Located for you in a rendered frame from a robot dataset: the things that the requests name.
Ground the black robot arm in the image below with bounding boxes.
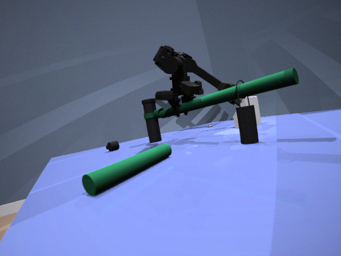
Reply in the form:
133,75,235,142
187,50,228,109
153,45,236,95

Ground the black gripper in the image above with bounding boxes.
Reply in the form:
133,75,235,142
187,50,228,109
155,73,196,117

